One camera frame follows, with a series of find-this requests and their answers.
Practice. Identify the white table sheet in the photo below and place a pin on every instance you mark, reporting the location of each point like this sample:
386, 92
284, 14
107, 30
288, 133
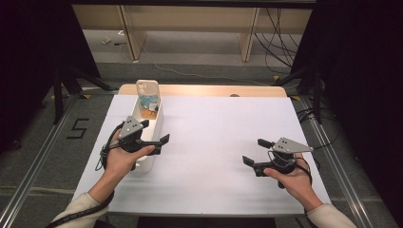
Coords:
221, 142

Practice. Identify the person's right hand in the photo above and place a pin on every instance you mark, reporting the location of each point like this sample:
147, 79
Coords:
296, 185

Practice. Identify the person's left hand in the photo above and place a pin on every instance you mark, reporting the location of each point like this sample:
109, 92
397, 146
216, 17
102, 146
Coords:
118, 161

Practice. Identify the small black floor object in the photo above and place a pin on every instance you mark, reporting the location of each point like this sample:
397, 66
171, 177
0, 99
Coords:
119, 43

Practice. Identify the black metal stand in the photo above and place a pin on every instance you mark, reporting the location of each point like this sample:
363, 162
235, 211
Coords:
317, 95
57, 95

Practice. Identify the beige wooden shelf unit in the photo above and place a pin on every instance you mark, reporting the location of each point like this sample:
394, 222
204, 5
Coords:
190, 17

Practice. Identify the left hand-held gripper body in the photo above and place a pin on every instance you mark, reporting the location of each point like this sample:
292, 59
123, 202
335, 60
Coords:
130, 128

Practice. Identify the small white floor object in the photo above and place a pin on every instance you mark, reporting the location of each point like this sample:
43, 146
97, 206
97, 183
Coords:
106, 40

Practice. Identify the yellow floor tape piece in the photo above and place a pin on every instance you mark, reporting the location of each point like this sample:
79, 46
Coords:
86, 96
295, 98

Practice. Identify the beige printed phone case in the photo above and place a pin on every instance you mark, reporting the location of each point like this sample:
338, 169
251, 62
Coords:
147, 90

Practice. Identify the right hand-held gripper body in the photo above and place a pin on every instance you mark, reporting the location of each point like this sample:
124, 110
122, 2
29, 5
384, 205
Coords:
290, 145

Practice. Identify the black curtain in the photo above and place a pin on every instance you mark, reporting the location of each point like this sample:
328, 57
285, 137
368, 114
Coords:
28, 47
364, 63

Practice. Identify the metal floor rail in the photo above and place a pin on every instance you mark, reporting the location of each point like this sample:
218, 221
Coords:
29, 177
343, 180

